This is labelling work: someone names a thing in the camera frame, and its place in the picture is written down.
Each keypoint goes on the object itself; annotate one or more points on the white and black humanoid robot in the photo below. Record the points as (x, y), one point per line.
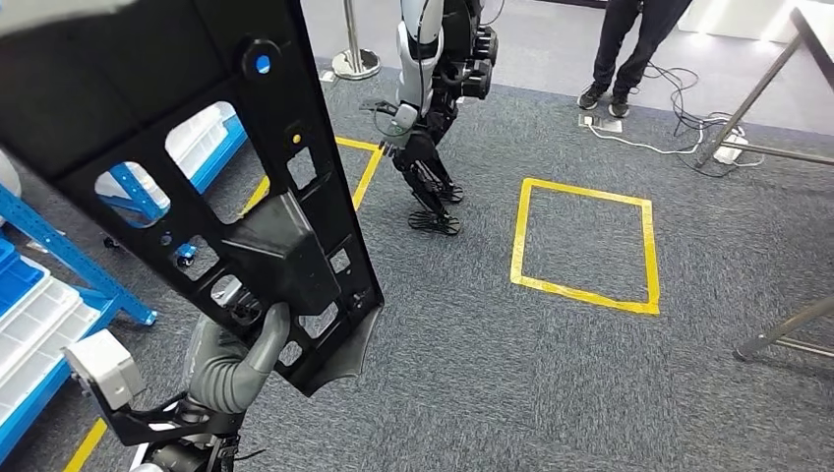
(420, 65)

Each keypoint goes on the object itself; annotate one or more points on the black rack caster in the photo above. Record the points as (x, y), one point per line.
(186, 262)
(111, 242)

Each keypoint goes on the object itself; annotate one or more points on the yellow floor tape square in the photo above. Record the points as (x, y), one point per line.
(368, 177)
(650, 260)
(85, 446)

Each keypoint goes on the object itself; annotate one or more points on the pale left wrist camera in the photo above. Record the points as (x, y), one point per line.
(104, 368)

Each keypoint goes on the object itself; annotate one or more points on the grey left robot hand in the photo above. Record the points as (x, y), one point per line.
(274, 339)

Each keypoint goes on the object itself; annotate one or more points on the white plastic crate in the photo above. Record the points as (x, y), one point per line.
(32, 384)
(202, 133)
(45, 326)

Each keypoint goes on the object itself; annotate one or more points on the silver stanchion post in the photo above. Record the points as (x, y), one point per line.
(356, 65)

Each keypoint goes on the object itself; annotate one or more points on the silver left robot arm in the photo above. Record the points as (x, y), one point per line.
(221, 391)

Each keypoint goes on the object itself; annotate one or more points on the white power adapter block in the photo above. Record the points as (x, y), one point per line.
(730, 151)

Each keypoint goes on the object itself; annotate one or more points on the steel leg table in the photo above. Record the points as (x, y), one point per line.
(749, 101)

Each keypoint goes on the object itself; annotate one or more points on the person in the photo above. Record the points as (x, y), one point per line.
(625, 45)

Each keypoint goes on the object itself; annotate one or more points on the black plastic car panel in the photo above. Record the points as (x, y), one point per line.
(98, 78)

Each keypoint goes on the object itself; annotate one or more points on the white floor power strip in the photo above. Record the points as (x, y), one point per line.
(602, 124)

